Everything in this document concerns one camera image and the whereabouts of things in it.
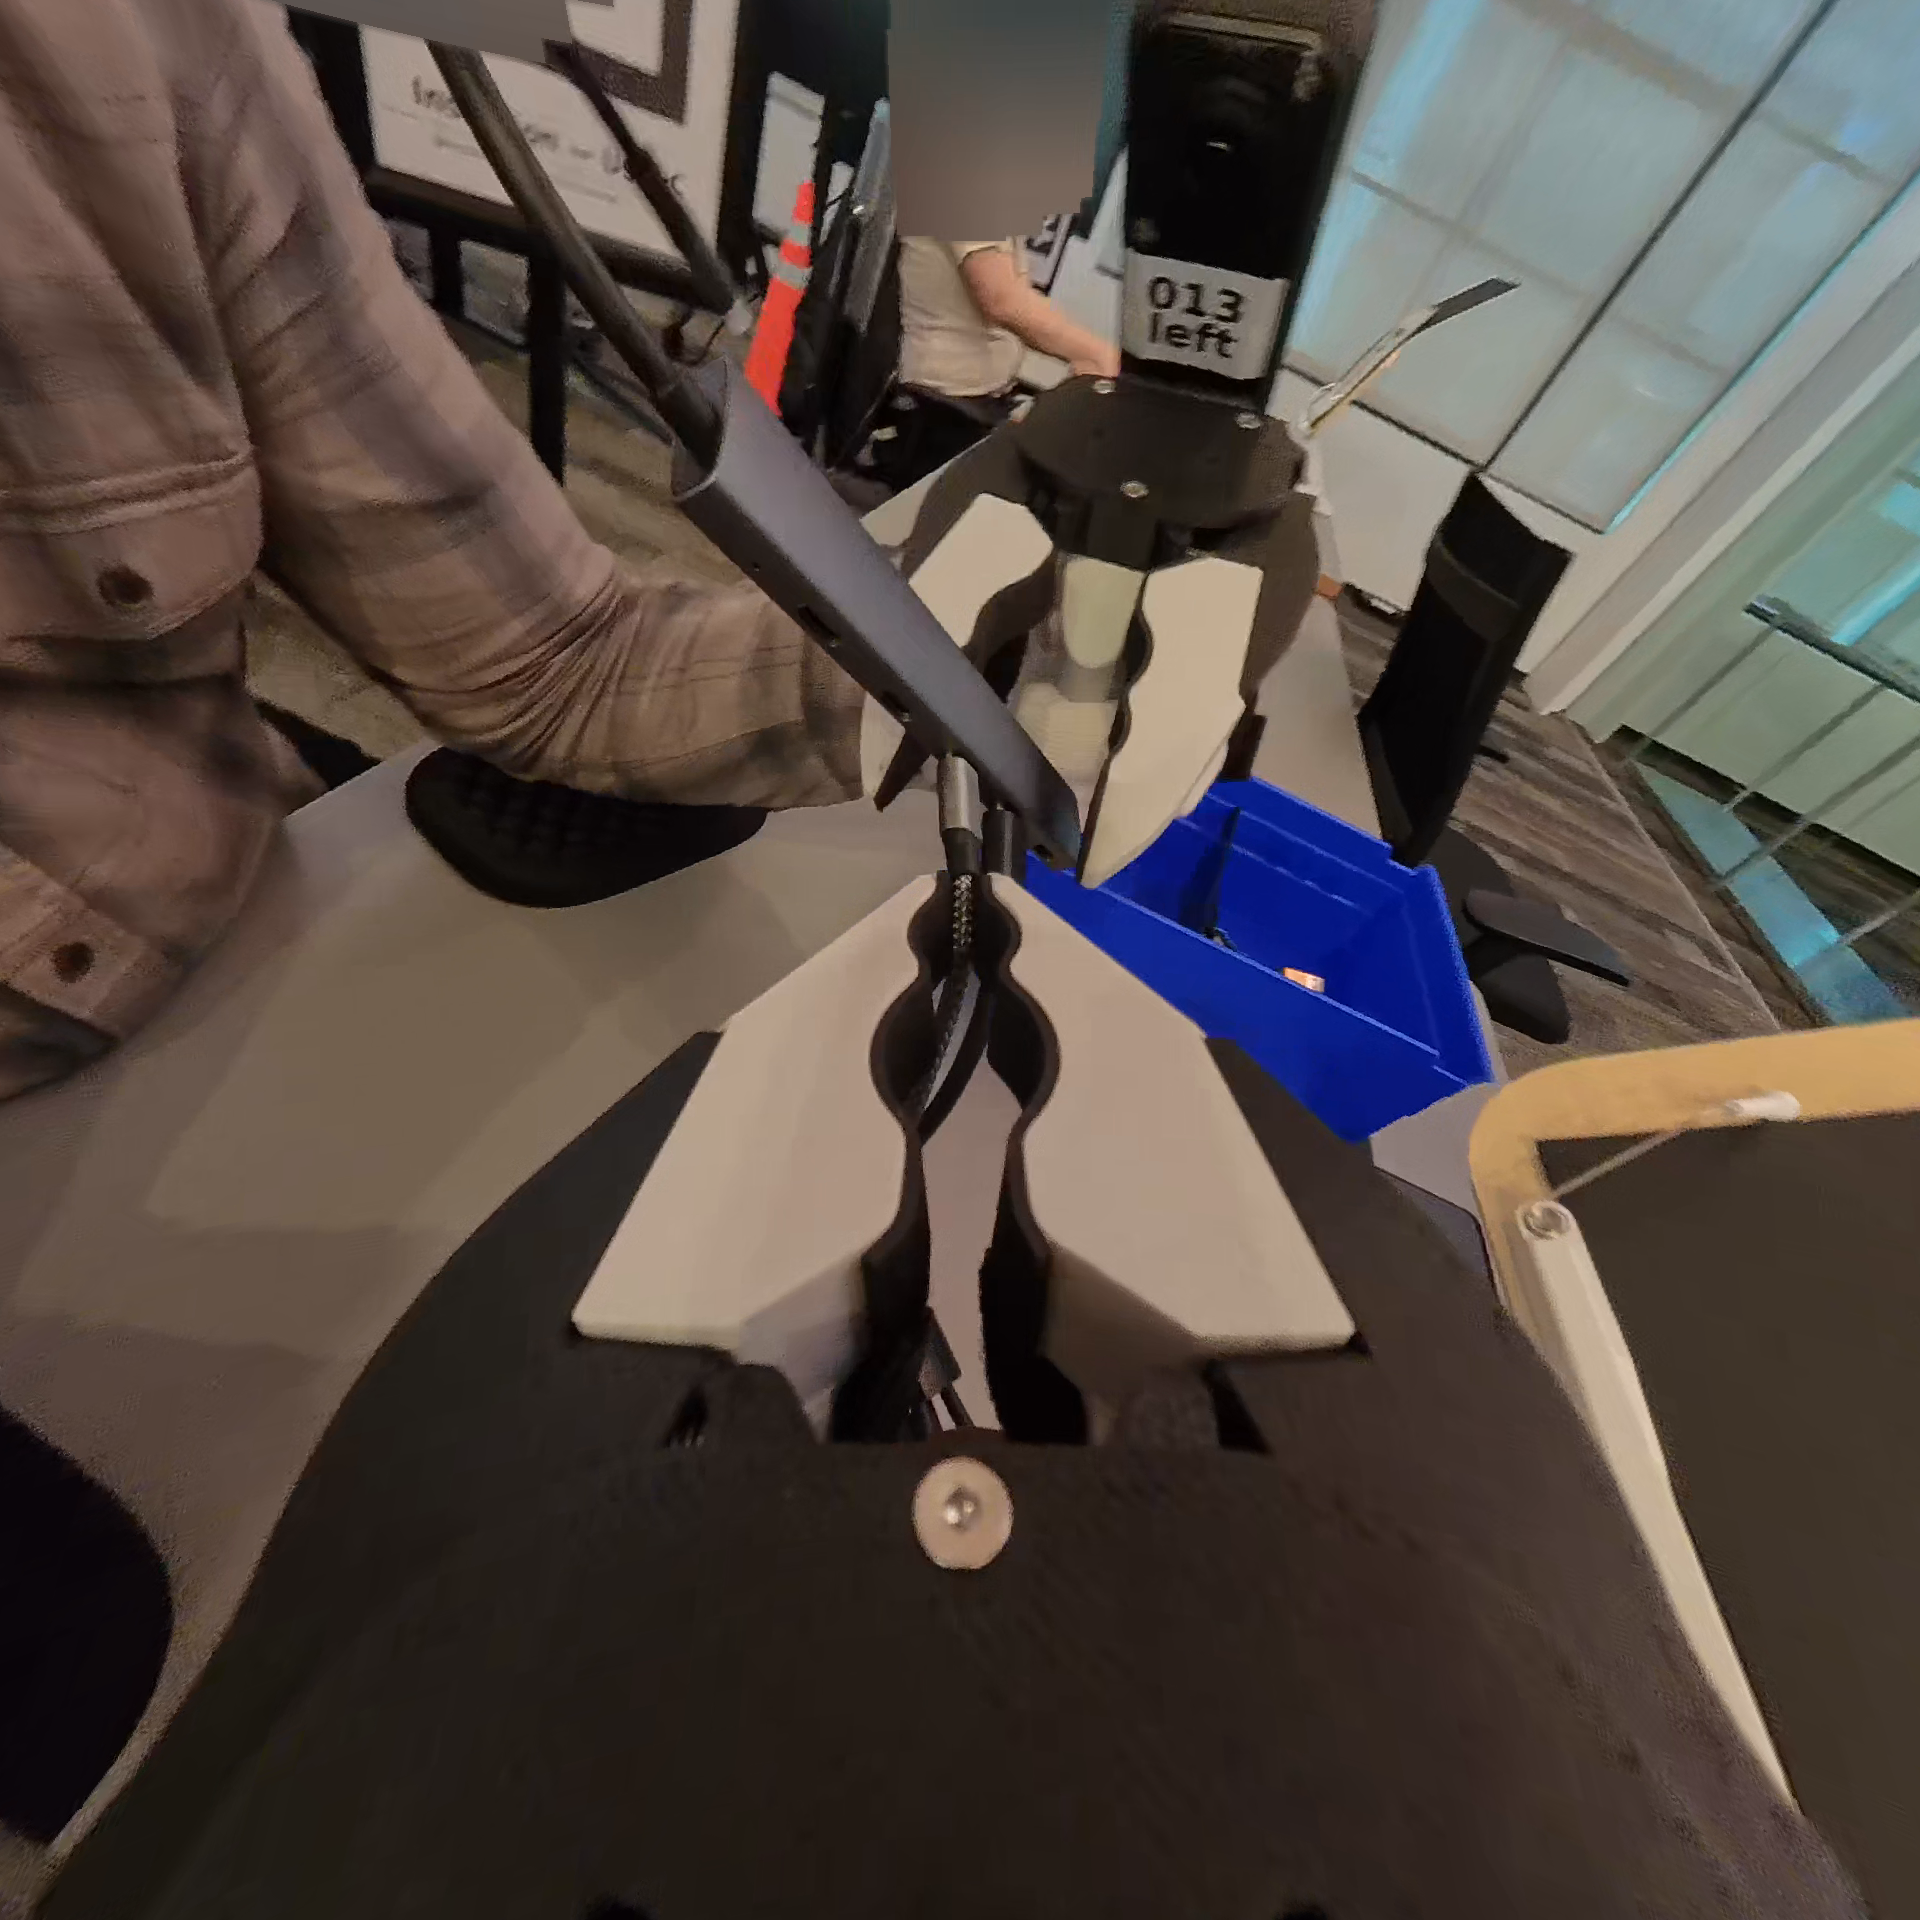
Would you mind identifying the blue plastic bin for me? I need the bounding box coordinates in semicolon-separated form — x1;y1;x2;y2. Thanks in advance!
1028;776;1501;1150

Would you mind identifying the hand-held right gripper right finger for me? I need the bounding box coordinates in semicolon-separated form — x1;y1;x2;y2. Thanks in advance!
978;872;1361;1449

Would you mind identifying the orange traffic cone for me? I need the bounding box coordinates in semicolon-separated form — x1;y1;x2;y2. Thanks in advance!
742;179;823;413

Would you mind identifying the grey usb hub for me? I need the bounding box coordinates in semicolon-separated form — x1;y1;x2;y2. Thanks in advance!
665;352;1090;872

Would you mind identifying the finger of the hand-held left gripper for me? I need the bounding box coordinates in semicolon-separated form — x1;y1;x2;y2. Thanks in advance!
1082;563;1267;894
863;492;1063;807

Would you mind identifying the black sheet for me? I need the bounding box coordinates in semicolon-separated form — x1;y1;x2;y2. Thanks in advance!
1542;1110;1920;1920

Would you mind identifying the person's left forearm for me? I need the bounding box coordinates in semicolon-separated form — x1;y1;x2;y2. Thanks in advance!
347;492;902;813

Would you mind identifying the framed sign board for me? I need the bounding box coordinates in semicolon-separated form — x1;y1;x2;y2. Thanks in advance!
358;0;757;263

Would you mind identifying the black textured pad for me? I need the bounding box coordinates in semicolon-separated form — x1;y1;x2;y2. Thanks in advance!
409;749;772;913
0;1408;177;1849

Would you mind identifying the grey braided usb-c cable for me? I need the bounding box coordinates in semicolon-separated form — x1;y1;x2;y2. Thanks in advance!
889;752;1009;1449

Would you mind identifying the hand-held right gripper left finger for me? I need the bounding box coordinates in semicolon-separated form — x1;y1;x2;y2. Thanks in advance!
569;872;958;1436

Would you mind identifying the black office chair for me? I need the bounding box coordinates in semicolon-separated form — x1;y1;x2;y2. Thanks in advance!
1361;471;1634;1050

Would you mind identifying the wooden book stand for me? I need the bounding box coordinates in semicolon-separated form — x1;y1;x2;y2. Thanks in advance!
1302;282;1521;441
1468;1022;1920;1809

